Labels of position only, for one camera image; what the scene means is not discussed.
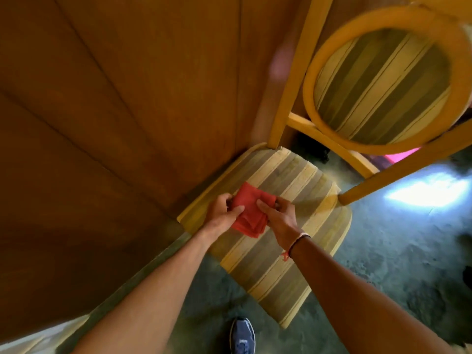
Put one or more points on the person's right forearm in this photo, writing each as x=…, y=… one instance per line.
x=365, y=302

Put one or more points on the blue sneaker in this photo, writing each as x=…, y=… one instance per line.
x=242, y=337

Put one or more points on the person's right thumb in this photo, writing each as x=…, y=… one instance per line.
x=266, y=209

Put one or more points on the yellow wooden striped chair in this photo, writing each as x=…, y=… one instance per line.
x=332, y=143

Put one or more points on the person's right hand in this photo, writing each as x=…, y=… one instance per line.
x=283, y=221

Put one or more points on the person's left hand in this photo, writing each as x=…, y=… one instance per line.
x=217, y=217

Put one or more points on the person's left thumb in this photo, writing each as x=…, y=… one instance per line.
x=234, y=213

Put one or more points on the pink object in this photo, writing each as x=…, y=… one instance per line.
x=402, y=155

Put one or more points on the person's left forearm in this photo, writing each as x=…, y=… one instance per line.
x=147, y=298

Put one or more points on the red cloth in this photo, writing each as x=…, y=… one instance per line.
x=251, y=213

